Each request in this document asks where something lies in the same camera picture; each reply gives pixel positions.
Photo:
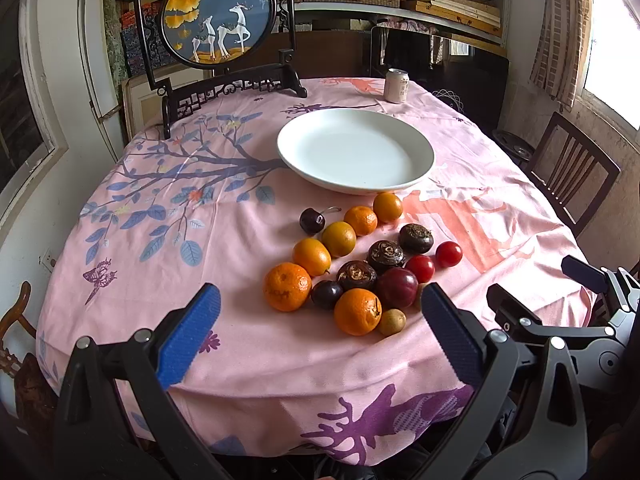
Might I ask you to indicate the large mandarin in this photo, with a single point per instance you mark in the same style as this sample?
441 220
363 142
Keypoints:
357 312
286 287

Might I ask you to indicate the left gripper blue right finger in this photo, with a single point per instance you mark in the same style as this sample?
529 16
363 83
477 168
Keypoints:
458 333

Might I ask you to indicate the small mandarin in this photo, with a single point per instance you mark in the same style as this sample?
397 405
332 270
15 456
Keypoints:
362 219

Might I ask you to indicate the round deer art screen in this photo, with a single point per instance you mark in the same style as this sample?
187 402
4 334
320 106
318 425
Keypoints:
244 44

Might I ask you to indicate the red cherry tomato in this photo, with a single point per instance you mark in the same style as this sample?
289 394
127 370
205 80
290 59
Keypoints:
422 267
448 254

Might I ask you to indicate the orange kumquat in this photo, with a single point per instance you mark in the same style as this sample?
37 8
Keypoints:
313 256

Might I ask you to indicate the dark wooden chair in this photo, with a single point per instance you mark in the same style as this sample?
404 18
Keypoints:
572 168

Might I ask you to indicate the water chestnut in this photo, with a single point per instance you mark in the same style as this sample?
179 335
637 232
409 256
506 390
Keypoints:
384 255
415 239
356 274

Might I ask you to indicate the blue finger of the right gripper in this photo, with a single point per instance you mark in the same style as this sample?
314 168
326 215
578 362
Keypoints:
581 272
508 310

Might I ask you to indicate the red plum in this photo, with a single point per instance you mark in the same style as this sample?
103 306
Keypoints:
397 288

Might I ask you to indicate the white drink can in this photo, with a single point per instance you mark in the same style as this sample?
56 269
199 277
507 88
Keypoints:
396 85

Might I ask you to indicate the tan longan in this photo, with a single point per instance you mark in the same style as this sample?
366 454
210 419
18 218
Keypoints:
418 297
393 321

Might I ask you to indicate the white oval plate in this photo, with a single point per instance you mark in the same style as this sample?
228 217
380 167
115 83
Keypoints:
356 152

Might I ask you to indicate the tan longan front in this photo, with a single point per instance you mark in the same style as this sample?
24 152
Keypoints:
393 321

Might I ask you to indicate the dark cherry with stem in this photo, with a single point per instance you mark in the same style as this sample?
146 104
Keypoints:
312 221

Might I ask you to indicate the round black stool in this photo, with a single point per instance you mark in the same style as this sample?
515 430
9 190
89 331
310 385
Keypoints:
517 148

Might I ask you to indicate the yellow-orange kumquat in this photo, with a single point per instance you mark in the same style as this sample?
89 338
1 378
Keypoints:
339 238

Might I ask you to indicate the smooth orange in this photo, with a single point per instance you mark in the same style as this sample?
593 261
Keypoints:
387 207

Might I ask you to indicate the dark cherry front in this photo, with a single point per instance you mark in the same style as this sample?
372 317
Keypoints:
325 294

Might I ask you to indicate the striped curtain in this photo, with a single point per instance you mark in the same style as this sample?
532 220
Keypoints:
562 49

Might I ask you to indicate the water chestnut front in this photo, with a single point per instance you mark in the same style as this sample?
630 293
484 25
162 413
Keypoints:
356 274

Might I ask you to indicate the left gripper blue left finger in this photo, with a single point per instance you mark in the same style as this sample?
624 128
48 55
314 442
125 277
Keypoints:
182 333

